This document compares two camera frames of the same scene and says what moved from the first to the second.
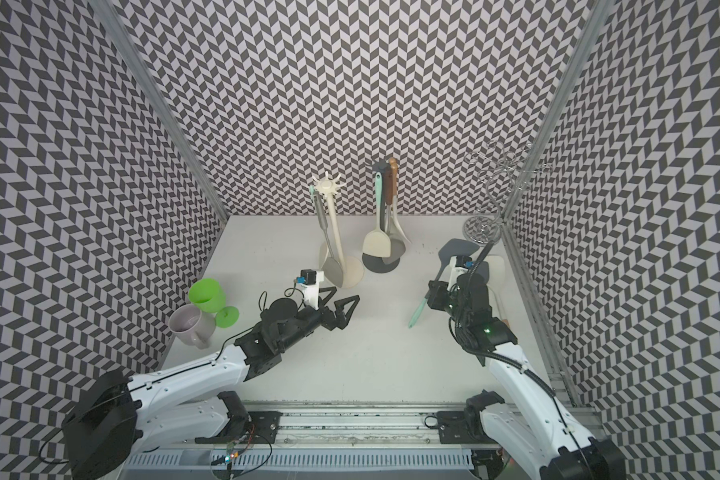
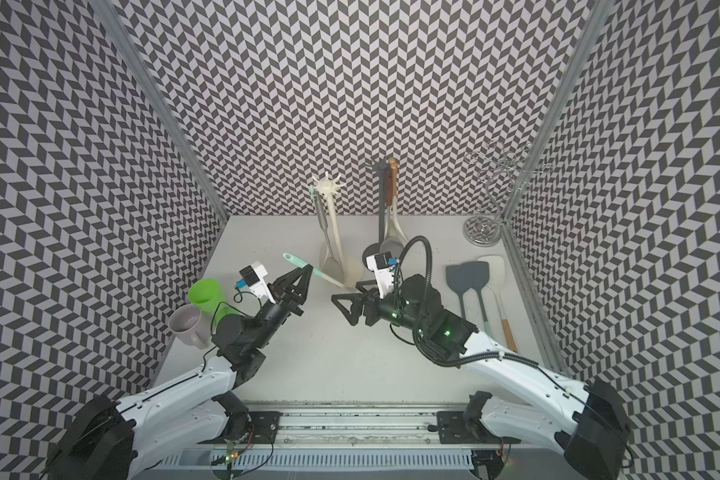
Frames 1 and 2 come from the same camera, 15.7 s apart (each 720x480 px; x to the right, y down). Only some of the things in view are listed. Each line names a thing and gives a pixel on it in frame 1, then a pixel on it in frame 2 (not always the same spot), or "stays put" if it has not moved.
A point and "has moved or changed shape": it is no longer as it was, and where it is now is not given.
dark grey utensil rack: x=381 y=264 stays put
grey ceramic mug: x=188 y=324 stays put
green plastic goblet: x=209 y=296 stays put
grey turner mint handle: x=450 y=248 has moved or changed shape
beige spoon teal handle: x=377 y=243 to x=302 y=263
